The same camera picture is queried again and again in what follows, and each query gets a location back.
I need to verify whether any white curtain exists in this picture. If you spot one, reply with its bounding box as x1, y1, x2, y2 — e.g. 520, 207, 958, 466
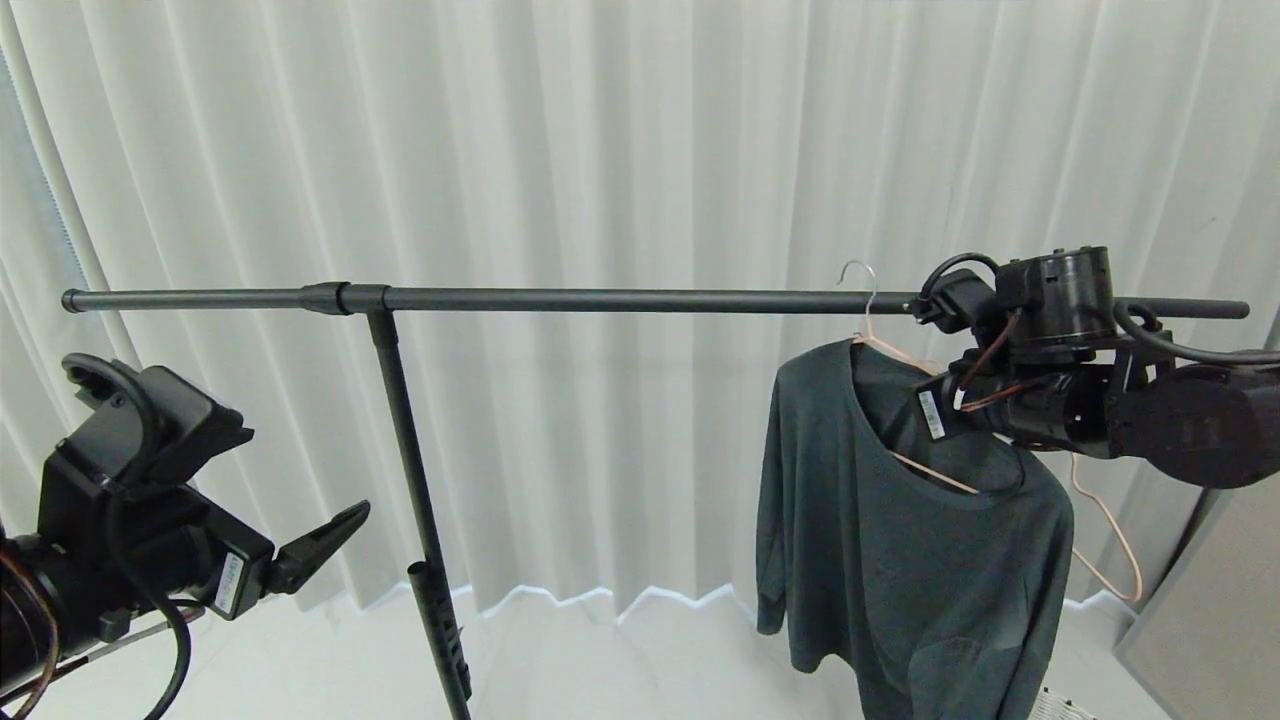
0, 0, 1280, 613

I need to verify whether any dark grey t-shirt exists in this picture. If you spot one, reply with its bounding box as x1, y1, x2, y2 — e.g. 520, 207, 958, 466
755, 338, 1076, 720

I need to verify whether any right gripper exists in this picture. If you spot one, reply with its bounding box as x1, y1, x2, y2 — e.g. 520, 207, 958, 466
915, 368, 1109, 449

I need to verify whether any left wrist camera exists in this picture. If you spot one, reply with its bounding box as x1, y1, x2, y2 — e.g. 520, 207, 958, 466
40, 365, 256, 501

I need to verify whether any black clothes rack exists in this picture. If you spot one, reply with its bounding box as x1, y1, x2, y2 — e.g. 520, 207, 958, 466
60, 283, 1251, 720

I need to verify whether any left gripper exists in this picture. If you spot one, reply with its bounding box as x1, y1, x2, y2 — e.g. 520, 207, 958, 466
45, 470, 276, 641

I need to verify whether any pink clothes hanger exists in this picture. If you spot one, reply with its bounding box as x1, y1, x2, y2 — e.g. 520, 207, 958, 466
1068, 455, 1144, 604
838, 262, 981, 496

